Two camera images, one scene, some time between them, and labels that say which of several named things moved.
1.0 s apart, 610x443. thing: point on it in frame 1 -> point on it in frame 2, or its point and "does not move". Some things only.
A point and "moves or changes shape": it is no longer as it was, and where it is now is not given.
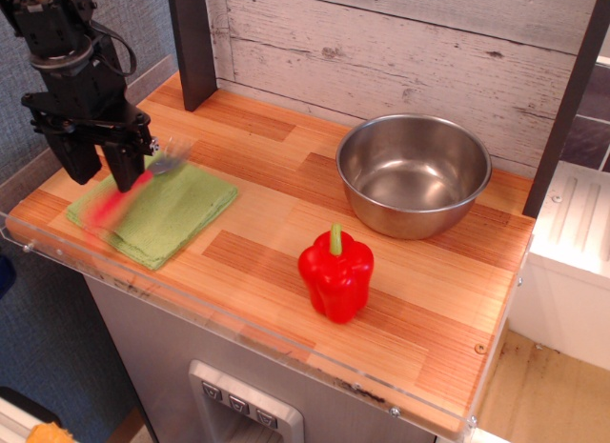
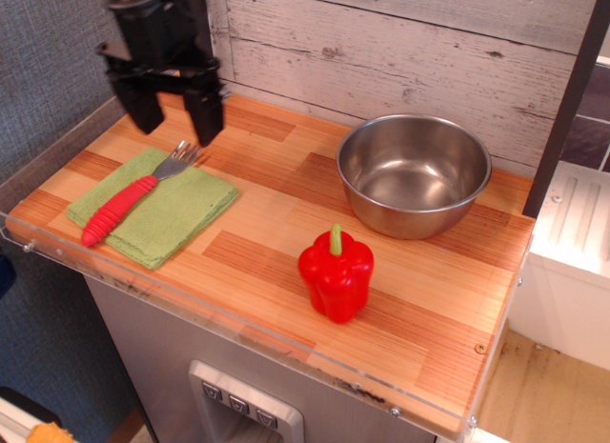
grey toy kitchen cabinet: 199,381 does not move
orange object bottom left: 50,432 does not move
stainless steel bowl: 413,176 does not move
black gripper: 91,101 -> 166,39
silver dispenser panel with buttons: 236,411 does not move
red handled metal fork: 108,204 moves or changes shape
